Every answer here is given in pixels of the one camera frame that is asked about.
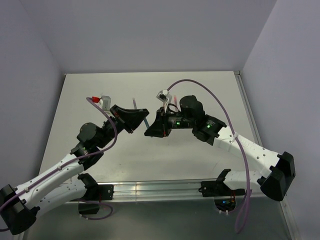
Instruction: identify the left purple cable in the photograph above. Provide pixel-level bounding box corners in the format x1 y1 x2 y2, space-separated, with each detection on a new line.
0 96 118 232

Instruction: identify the purple pen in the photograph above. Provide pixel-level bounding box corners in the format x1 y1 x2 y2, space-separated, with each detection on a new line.
132 97 138 110

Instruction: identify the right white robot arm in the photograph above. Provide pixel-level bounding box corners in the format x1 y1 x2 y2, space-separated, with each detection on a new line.
144 95 296 202

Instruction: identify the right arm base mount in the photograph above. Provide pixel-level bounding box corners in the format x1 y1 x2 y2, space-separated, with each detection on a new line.
198 169 246 214

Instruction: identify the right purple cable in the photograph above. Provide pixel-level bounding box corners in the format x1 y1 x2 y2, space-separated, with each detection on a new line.
166 79 253 235

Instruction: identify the blue pen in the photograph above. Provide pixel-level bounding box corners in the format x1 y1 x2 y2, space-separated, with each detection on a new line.
144 118 150 129

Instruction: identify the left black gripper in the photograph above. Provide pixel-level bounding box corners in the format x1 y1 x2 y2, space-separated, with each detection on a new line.
97 105 150 149

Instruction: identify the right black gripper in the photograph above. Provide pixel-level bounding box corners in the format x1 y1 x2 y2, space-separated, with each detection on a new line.
144 105 196 136

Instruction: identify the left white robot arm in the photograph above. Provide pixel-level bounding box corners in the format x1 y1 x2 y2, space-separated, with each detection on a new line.
0 105 149 235

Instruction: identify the purple cable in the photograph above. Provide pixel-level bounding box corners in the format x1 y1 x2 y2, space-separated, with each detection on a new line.
0 96 118 232
166 79 253 235

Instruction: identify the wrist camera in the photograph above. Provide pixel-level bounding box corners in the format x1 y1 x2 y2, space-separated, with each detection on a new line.
91 95 112 112
156 89 172 113

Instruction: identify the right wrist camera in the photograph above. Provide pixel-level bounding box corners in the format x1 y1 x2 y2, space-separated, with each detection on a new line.
156 89 172 113

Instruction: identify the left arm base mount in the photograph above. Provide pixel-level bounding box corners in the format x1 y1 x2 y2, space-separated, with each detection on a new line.
73 184 114 221

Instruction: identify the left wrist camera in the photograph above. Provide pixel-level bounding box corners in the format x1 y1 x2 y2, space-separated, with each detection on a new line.
91 95 112 112

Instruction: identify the pink pen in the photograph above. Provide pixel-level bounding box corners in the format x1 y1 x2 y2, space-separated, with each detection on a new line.
173 95 178 106

